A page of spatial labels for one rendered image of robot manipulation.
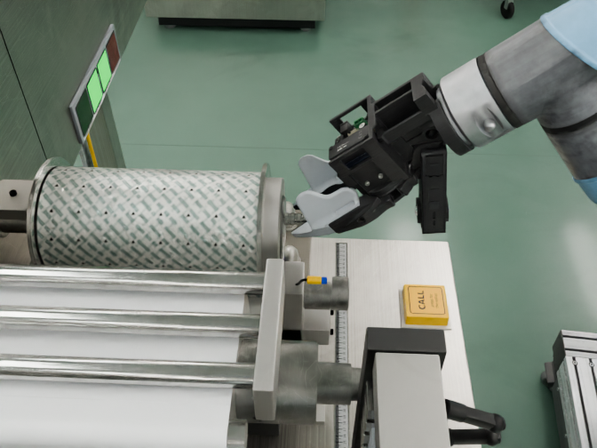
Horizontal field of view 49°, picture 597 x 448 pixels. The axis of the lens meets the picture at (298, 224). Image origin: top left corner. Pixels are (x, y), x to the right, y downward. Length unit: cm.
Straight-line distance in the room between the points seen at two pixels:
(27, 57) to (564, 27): 64
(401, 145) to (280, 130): 233
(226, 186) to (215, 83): 259
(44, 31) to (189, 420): 68
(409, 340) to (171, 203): 36
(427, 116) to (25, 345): 39
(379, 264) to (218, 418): 82
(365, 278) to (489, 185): 168
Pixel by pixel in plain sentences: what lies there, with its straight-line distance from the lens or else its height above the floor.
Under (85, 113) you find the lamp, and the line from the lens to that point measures 108.
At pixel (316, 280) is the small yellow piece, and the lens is 71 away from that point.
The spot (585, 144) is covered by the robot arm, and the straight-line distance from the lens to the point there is 63.
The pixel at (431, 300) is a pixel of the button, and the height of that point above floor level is 92.
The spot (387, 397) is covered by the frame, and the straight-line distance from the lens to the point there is 40.
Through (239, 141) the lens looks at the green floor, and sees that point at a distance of 290.
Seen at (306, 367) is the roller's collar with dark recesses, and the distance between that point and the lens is 49.
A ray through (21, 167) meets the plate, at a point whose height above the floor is 125.
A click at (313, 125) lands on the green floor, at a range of 298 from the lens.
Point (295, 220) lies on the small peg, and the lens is 72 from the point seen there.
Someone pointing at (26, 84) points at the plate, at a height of 132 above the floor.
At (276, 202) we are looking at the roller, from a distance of 69.
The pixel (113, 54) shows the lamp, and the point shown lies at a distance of 122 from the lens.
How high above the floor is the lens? 178
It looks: 45 degrees down
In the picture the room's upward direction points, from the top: straight up
